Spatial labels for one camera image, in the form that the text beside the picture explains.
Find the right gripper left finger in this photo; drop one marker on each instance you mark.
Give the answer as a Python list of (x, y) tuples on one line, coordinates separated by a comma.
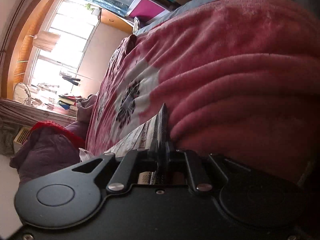
[(131, 166)]

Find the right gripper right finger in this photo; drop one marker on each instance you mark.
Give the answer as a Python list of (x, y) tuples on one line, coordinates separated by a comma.
[(185, 168)]

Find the beige printed shopping bag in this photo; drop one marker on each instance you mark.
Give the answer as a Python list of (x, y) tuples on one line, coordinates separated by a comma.
[(151, 136)]

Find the purple folded duvet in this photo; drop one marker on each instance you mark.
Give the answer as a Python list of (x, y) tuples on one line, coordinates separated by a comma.
[(51, 147)]

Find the red floral blanket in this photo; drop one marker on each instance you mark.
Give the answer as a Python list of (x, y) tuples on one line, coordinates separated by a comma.
[(239, 78)]

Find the white air conditioner unit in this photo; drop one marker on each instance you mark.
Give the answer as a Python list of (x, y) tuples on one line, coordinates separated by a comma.
[(21, 137)]

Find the striped pink curtain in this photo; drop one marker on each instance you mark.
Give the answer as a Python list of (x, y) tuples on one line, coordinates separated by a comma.
[(26, 115)]

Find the white electric fan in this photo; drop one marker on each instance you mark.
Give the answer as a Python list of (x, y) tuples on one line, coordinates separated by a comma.
[(22, 94)]

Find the orange wooden cabinet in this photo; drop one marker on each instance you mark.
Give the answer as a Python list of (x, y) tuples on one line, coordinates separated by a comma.
[(115, 21)]

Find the potted green plant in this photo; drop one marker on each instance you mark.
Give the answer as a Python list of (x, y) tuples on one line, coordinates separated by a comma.
[(90, 7)]

